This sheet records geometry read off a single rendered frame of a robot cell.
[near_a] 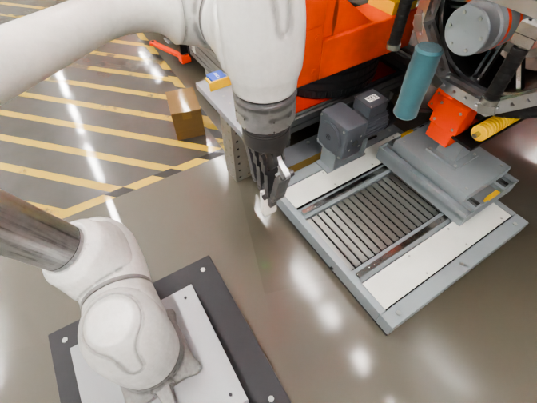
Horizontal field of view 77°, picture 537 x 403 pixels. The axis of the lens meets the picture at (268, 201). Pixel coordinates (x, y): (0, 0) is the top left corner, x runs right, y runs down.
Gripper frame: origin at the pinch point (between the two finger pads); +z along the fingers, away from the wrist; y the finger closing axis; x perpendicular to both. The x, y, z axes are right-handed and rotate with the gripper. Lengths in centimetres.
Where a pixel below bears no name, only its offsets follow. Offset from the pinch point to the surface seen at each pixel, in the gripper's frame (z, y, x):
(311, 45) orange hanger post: 8, -56, 55
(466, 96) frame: 16, -11, 87
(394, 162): 63, -28, 88
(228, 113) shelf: 31, -66, 24
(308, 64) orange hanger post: 15, -56, 54
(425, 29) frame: 3, -35, 87
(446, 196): 63, -1, 91
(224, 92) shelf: 31, -80, 29
